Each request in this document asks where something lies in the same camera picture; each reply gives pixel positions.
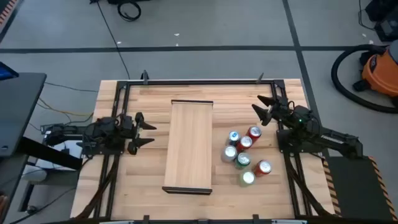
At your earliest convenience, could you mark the dark green soda can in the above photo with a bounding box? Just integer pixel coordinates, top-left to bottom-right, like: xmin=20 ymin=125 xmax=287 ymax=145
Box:
xmin=234 ymin=152 xmax=252 ymax=170

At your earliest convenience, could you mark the thin black floor cable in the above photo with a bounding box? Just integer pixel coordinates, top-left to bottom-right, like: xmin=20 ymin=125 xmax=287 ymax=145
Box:
xmin=44 ymin=81 xmax=99 ymax=93

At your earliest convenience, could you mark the light wooden tray board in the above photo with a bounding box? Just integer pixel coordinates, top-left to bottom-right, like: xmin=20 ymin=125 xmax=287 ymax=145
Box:
xmin=161 ymin=99 xmax=215 ymax=196

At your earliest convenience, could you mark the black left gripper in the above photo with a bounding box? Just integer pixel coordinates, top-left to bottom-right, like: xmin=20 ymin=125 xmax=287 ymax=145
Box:
xmin=118 ymin=111 xmax=157 ymax=156

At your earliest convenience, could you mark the black aluminium table frame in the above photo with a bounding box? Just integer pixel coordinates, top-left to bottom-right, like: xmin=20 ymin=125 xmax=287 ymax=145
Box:
xmin=93 ymin=79 xmax=313 ymax=224

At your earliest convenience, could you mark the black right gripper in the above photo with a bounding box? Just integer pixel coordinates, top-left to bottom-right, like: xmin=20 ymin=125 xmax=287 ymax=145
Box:
xmin=251 ymin=95 xmax=299 ymax=127

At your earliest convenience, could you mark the monitor screen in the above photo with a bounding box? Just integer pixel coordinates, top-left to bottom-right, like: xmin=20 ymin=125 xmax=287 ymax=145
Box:
xmin=0 ymin=61 xmax=19 ymax=81

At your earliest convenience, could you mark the silver soda can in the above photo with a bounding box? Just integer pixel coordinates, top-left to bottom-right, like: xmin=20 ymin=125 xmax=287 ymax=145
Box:
xmin=220 ymin=144 xmax=239 ymax=163

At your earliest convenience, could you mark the black cable bundle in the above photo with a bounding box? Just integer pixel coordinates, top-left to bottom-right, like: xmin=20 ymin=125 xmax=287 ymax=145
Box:
xmin=284 ymin=154 xmax=336 ymax=217
xmin=75 ymin=154 xmax=121 ymax=219

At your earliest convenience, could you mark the long black floor cable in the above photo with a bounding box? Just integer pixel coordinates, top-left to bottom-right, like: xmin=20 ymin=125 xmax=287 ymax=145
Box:
xmin=95 ymin=0 xmax=131 ymax=79

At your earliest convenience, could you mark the blue silver slim can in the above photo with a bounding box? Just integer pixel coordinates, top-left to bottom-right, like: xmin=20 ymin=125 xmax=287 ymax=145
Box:
xmin=228 ymin=130 xmax=242 ymax=146

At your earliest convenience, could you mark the red soda can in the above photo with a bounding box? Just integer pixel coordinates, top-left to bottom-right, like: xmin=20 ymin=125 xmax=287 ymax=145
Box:
xmin=252 ymin=159 xmax=273 ymax=178
xmin=246 ymin=125 xmax=263 ymax=144
xmin=236 ymin=135 xmax=254 ymax=153

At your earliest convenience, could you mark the white round object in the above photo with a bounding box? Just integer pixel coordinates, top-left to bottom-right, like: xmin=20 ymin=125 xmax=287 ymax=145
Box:
xmin=21 ymin=164 xmax=48 ymax=183

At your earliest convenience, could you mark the light green soda can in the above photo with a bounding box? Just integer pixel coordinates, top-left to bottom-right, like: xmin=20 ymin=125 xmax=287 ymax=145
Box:
xmin=238 ymin=170 xmax=257 ymax=188

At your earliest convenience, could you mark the white box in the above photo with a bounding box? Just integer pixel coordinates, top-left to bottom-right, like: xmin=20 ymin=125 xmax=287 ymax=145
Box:
xmin=35 ymin=139 xmax=84 ymax=171

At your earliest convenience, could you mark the black mat hazard-striped edge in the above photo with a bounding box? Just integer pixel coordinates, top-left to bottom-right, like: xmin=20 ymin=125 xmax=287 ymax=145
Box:
xmin=0 ymin=0 xmax=20 ymax=26
xmin=322 ymin=155 xmax=398 ymax=222

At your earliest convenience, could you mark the black desk crossbeam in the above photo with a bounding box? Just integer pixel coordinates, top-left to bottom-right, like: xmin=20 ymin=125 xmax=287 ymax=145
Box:
xmin=17 ymin=136 xmax=83 ymax=171

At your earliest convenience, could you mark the black desk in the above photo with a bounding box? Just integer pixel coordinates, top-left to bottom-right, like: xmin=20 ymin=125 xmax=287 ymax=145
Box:
xmin=0 ymin=72 xmax=47 ymax=158

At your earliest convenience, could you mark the orange shop vacuum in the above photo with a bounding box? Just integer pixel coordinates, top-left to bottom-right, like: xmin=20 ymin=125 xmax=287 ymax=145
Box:
xmin=330 ymin=44 xmax=398 ymax=114
xmin=353 ymin=40 xmax=398 ymax=108

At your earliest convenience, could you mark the black equipment case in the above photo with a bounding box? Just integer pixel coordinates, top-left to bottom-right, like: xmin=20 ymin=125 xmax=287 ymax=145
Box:
xmin=364 ymin=0 xmax=398 ymax=43

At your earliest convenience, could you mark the coiled black cable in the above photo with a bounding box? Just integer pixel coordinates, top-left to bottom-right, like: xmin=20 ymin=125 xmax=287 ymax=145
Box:
xmin=116 ymin=0 xmax=142 ymax=22

